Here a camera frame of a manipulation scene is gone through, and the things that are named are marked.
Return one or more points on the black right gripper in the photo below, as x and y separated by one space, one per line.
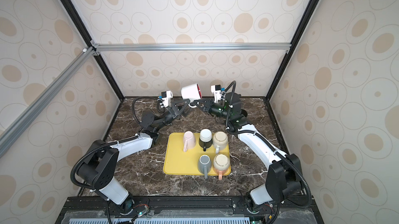
208 106

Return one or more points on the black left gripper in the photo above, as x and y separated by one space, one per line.
175 113

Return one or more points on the white mug red inside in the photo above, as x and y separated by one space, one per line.
191 92

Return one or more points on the pink mug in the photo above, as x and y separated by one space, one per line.
189 141

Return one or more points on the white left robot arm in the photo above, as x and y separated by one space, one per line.
95 169

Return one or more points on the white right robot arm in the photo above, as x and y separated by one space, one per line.
285 181

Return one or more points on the black-green mug white base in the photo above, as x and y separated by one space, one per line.
205 139

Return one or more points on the speckled beige mug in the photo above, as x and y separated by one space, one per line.
220 141

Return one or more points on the grey mug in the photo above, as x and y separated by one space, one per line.
204 165

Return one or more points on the peach mug cream base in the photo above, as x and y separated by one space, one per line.
221 164

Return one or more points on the yellow plastic tray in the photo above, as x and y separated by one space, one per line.
178 162

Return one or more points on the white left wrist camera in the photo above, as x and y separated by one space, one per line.
165 99

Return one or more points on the horizontal aluminium rail back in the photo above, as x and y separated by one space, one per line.
191 47

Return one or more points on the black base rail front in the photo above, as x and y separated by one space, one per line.
185 210

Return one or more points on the diagonal aluminium rail left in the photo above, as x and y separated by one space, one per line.
17 128

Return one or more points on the black corner frame post right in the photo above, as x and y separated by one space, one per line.
309 10

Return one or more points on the black corner frame post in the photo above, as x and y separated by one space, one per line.
309 10
80 26

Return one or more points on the black corner frame post left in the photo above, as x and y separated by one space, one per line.
80 26

